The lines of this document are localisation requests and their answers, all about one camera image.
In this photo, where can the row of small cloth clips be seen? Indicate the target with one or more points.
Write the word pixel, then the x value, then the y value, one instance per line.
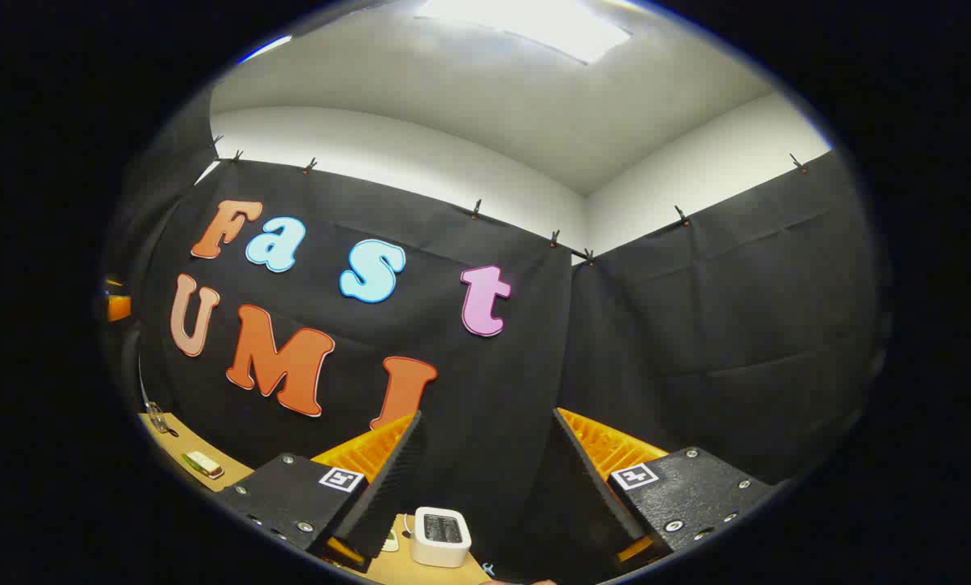
pixel 475 210

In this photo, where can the white toaster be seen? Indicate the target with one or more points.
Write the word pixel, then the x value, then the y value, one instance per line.
pixel 440 548

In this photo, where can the sandwich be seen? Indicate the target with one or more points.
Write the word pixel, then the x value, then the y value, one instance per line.
pixel 203 464

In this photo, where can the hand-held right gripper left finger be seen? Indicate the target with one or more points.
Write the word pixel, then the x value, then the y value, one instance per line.
pixel 392 487

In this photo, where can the ceiling light panel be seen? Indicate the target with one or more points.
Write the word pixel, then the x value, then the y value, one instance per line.
pixel 526 24

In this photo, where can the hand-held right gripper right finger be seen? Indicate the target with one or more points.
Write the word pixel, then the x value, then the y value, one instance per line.
pixel 592 487

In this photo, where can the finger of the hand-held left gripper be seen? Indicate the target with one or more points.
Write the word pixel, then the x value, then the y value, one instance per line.
pixel 118 309

